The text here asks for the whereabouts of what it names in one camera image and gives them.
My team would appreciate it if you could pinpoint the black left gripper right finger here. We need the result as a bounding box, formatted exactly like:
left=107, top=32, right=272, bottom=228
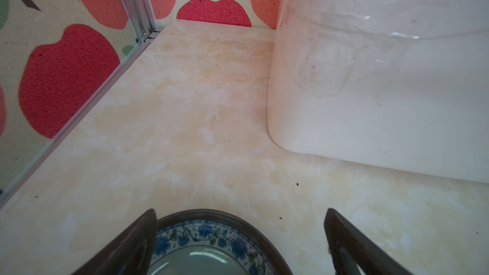
left=323, top=208, right=410, bottom=274

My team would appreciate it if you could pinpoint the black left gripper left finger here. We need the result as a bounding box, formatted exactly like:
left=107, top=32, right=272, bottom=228
left=74, top=209, right=158, bottom=274

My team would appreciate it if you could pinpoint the blue floral green plate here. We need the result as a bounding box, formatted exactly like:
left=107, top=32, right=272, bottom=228
left=148, top=209, right=292, bottom=274

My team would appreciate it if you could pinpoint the white plastic bin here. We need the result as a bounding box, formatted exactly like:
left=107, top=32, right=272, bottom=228
left=267, top=0, right=488, bottom=183

